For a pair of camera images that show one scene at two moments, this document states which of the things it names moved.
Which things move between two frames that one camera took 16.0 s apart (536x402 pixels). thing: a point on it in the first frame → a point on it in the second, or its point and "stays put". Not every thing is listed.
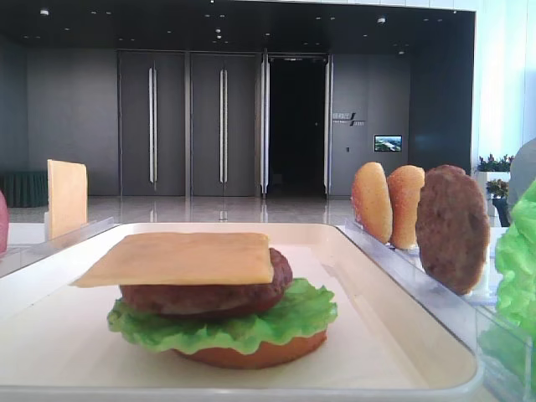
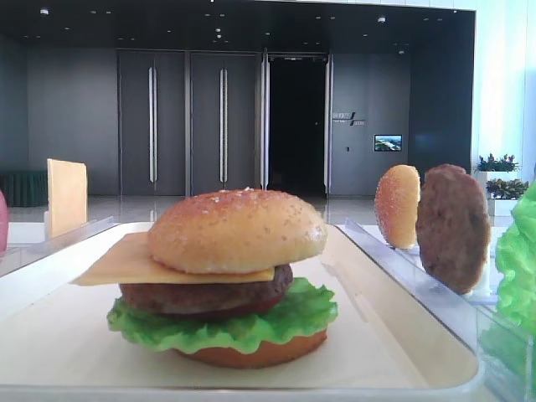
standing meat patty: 453,229 stays put
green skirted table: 25,188 stays put
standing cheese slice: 67,198 stays put
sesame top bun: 371,202 → 235,231
